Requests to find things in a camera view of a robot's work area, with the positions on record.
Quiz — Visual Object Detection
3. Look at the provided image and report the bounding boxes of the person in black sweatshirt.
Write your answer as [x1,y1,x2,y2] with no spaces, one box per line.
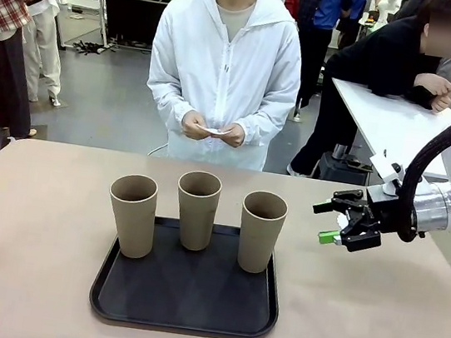
[285,0,451,198]

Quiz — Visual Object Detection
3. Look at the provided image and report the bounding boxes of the tall tan cup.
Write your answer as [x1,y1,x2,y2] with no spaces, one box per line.
[168,169,225,255]
[233,188,291,277]
[100,171,163,261]

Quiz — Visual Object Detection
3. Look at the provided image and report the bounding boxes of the black plastic serving tray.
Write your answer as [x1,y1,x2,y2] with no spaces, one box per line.
[85,206,291,338]

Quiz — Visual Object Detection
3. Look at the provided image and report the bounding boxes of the person in white trousers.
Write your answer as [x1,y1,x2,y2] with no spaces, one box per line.
[0,0,76,108]

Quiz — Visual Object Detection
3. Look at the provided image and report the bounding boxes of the person's left hand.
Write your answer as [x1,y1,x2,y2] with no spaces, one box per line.
[218,121,249,150]

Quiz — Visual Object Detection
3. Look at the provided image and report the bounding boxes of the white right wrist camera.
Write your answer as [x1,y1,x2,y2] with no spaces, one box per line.
[362,152,408,210]

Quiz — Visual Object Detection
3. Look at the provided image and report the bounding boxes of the person's left forearm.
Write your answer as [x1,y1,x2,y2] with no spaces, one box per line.
[233,89,300,147]

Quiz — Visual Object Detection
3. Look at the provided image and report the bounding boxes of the person in blue jacket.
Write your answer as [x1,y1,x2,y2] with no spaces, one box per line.
[282,0,367,131]

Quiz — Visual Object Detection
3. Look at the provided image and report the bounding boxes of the black table base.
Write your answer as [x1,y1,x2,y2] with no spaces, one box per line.
[315,140,377,187]

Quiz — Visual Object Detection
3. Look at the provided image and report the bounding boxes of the person's right hand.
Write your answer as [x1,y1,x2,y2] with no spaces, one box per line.
[179,110,214,142]

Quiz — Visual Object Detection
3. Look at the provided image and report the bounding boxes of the workbench with black panel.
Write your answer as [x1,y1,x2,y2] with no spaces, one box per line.
[83,0,183,57]

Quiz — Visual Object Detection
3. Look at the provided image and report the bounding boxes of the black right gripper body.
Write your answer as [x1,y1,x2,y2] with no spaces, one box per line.
[360,191,423,246]

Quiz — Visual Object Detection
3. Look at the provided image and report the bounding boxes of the white side table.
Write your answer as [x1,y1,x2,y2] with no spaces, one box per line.
[319,77,451,185]

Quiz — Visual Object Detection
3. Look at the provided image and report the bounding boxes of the person's right forearm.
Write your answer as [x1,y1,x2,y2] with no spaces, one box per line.
[141,76,205,133]

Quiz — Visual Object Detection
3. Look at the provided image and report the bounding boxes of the person in white jacket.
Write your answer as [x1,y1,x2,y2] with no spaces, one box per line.
[136,0,313,176]

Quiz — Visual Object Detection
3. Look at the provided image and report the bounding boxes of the black cables on floor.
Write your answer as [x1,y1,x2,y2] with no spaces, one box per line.
[72,37,116,58]

